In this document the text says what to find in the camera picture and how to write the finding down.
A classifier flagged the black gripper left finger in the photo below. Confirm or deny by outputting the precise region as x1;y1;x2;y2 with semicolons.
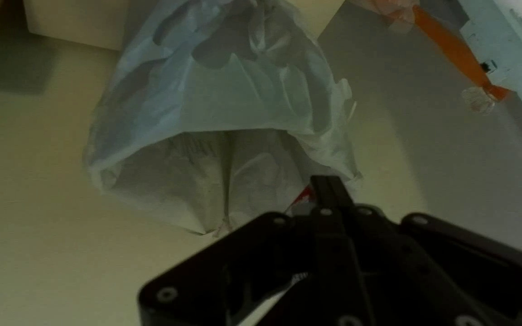
138;174;359;326

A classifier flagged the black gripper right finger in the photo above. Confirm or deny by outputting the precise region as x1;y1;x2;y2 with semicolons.
328;174;522;326

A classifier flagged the orange plastic container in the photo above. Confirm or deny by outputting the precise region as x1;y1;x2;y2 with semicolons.
393;2;513;105

